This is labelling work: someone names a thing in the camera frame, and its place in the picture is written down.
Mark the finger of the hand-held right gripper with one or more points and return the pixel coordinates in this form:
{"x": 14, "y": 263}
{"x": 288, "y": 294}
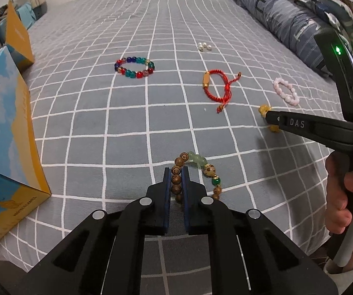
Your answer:
{"x": 296, "y": 123}

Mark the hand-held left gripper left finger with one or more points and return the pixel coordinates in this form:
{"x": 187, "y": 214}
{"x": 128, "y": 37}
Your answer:
{"x": 166, "y": 199}

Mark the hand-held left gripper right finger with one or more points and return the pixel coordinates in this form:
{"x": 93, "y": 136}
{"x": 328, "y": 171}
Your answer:
{"x": 186, "y": 199}

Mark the person's right hand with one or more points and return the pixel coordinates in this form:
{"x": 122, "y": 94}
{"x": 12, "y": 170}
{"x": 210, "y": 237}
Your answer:
{"x": 335, "y": 196}

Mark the camouflage cloth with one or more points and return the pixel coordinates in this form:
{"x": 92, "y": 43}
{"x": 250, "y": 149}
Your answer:
{"x": 345, "y": 15}

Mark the grey checked bed sheet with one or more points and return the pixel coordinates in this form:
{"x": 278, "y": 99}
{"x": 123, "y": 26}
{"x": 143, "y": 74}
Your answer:
{"x": 102, "y": 113}

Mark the grey patterned pillow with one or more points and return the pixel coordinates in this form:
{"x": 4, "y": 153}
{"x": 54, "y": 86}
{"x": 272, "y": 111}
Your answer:
{"x": 275, "y": 9}

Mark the blue and yellow cardboard box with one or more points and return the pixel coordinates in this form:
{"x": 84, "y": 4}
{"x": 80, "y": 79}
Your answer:
{"x": 7, "y": 135}

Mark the light blue cloth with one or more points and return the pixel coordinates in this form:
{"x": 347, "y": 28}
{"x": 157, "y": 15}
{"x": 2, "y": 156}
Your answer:
{"x": 25, "y": 13}

